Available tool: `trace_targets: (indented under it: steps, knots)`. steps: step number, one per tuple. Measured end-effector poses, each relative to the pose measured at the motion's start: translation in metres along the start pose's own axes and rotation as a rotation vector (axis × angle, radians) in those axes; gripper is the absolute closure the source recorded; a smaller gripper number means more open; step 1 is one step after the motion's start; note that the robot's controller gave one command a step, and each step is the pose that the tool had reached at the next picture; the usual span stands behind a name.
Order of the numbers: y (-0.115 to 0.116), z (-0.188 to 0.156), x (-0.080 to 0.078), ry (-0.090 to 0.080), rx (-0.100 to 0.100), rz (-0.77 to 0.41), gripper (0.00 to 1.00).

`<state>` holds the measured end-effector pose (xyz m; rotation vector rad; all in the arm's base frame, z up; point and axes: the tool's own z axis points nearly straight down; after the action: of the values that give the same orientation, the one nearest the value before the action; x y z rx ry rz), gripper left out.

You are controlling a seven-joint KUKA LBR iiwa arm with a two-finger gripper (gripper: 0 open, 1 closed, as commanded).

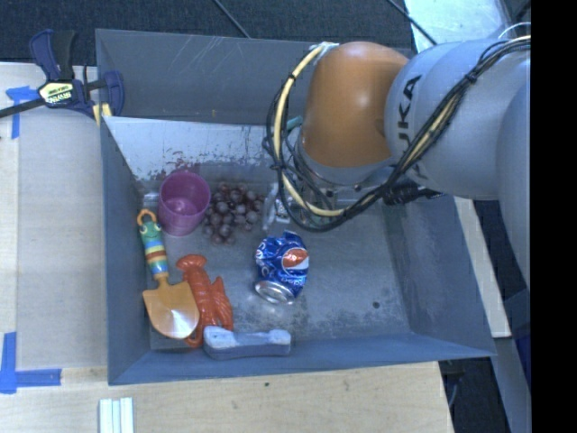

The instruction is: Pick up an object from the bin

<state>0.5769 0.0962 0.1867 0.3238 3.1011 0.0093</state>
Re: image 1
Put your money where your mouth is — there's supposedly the grey metal bin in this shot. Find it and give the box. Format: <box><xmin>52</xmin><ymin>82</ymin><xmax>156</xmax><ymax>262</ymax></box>
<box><xmin>94</xmin><ymin>28</ymin><xmax>498</xmax><ymax>386</ymax></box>

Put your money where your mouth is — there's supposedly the dark red grape bunch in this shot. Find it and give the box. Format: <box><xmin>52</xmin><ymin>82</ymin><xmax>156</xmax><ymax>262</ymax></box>
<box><xmin>199</xmin><ymin>180</ymin><xmax>265</xmax><ymax>247</ymax></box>

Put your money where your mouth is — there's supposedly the grey-blue bone-shaped toy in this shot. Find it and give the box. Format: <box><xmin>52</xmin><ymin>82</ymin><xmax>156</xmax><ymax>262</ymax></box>
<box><xmin>202</xmin><ymin>325</ymin><xmax>293</xmax><ymax>362</ymax></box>

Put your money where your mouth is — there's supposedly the purple plastic cup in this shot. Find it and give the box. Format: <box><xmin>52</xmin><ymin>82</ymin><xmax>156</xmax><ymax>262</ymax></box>
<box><xmin>157</xmin><ymin>170</ymin><xmax>213</xmax><ymax>237</ymax></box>

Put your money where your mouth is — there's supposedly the colourful toy shovel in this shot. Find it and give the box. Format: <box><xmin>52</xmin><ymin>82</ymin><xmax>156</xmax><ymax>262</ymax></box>
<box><xmin>135</xmin><ymin>208</ymin><xmax>201</xmax><ymax>340</ymax></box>

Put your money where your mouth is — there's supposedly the orange toy lobster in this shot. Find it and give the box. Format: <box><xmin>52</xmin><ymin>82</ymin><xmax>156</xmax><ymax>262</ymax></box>
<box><xmin>175</xmin><ymin>253</ymin><xmax>235</xmax><ymax>349</ymax></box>

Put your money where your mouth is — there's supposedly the crushed blue soda can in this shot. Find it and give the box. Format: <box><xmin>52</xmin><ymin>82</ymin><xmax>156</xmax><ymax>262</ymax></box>
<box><xmin>253</xmin><ymin>229</ymin><xmax>311</xmax><ymax>307</ymax></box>

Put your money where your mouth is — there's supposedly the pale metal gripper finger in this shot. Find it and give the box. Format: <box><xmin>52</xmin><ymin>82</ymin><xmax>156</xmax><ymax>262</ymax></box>
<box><xmin>268</xmin><ymin>181</ymin><xmax>290</xmax><ymax>207</ymax></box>
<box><xmin>262</xmin><ymin>203</ymin><xmax>292</xmax><ymax>232</ymax></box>

